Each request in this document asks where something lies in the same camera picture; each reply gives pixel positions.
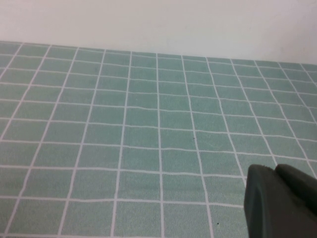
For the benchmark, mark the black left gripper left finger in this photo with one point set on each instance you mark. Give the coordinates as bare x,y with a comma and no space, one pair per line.
270,210

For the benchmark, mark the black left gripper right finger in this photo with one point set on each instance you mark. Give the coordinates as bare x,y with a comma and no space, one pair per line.
299,183

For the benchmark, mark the green white-grid tablecloth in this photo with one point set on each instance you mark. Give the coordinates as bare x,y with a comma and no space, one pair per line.
123,138

